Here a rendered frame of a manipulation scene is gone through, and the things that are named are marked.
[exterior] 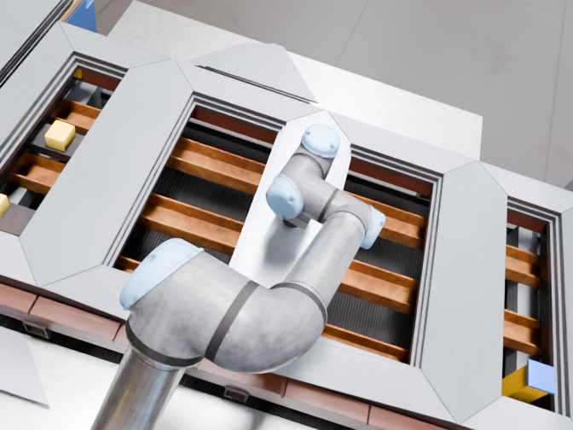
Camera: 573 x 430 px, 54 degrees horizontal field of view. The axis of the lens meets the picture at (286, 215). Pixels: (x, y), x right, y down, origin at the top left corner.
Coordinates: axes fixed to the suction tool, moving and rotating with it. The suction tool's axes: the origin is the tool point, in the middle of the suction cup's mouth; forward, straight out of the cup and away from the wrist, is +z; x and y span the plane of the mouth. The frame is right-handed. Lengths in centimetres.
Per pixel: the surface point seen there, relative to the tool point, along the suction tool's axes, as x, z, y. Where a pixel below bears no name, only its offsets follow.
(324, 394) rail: 31.6, 3.1, -24.2
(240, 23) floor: -158, 85, 90
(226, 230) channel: -0.1, 17.5, 15.6
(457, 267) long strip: -11.0, -0.8, -40.0
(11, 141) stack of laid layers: 16, 1, 67
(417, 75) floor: -184, 85, -7
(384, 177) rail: -34.3, 7.8, -15.0
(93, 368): 47, 18, 22
